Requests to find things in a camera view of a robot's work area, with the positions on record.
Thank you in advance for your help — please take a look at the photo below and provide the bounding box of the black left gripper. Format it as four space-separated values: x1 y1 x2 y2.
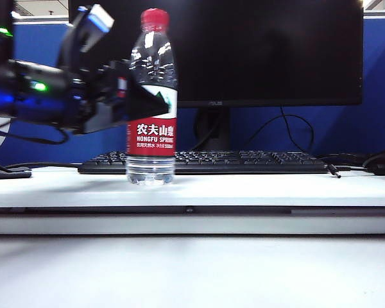
62 59 169 135

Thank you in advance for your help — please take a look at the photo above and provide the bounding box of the clear water bottle red label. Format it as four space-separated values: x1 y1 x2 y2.
125 24 178 186

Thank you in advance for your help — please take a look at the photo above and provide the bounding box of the red plastic bottle cap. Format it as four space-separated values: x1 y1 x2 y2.
140 8 170 32

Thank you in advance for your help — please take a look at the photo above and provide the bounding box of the black Logitech keyboard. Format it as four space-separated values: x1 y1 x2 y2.
78 150 329 175

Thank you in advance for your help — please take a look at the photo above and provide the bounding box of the black ASUS monitor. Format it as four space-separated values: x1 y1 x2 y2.
67 0 364 151

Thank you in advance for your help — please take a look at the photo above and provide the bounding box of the black flat pad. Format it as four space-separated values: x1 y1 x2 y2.
0 159 32 180

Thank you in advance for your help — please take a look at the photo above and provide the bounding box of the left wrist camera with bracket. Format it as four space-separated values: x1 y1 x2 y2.
57 3 116 70

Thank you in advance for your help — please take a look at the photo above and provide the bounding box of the thin black keyboard cable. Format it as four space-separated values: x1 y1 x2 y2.
6 162 81 170

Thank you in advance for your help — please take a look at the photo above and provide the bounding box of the grey table edge rail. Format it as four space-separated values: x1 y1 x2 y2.
0 206 385 217

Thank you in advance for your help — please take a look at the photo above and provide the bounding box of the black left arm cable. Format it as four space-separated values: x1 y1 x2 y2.
0 124 70 146

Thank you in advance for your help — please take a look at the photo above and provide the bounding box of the thin black monitor cable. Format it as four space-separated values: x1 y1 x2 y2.
240 107 315 154

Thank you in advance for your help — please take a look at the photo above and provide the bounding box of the black barrel plug cable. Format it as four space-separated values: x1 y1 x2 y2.
327 163 373 179

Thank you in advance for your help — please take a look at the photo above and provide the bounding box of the thick black power cable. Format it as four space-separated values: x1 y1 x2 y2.
317 149 385 169

